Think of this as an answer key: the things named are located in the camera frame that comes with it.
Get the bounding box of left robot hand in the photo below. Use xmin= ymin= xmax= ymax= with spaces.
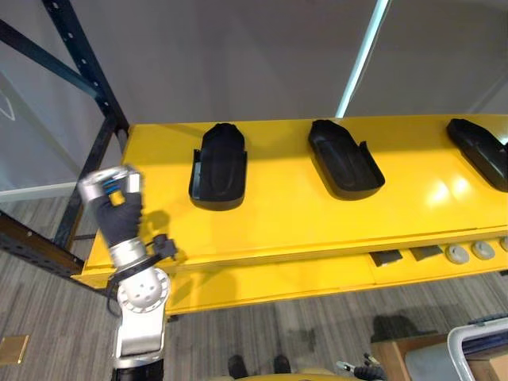
xmin=77 ymin=164 xmax=144 ymax=249

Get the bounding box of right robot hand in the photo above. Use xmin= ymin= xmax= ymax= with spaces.
xmin=335 ymin=352 xmax=388 ymax=381

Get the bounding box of yellow metal shelf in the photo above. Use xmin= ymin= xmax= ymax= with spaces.
xmin=71 ymin=114 xmax=508 ymax=317

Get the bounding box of brown cardboard box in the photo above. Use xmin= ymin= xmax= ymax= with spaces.
xmin=371 ymin=332 xmax=508 ymax=381

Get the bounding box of yellow robot torso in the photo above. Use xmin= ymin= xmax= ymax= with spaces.
xmin=237 ymin=370 xmax=358 ymax=381

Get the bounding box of dark right robot foot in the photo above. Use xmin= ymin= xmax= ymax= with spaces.
xmin=273 ymin=354 xmax=292 ymax=375

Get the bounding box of dark robot foot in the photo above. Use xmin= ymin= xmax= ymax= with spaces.
xmin=227 ymin=354 xmax=249 ymax=379
xmin=273 ymin=354 xmax=292 ymax=375

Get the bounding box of grey plastic bin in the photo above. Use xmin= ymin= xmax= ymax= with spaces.
xmin=404 ymin=313 xmax=508 ymax=381

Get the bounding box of black plastic housing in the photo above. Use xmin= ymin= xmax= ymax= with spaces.
xmin=445 ymin=117 xmax=508 ymax=193
xmin=307 ymin=119 xmax=387 ymax=201
xmin=187 ymin=122 xmax=248 ymax=211

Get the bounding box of black flat square part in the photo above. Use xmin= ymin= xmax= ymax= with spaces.
xmin=370 ymin=249 xmax=404 ymax=267
xmin=410 ymin=244 xmax=444 ymax=262

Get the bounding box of dark left robot foot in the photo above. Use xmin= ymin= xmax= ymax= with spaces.
xmin=227 ymin=354 xmax=249 ymax=379

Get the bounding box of brass floor plate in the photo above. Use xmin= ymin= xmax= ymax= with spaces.
xmin=0 ymin=334 xmax=30 ymax=365

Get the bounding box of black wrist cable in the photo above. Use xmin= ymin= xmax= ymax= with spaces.
xmin=105 ymin=233 xmax=178 ymax=318

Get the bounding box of dark steel rack frame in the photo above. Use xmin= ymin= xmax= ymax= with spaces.
xmin=0 ymin=0 xmax=130 ymax=283

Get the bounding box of white glass partition frame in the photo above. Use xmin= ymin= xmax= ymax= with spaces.
xmin=335 ymin=0 xmax=392 ymax=118

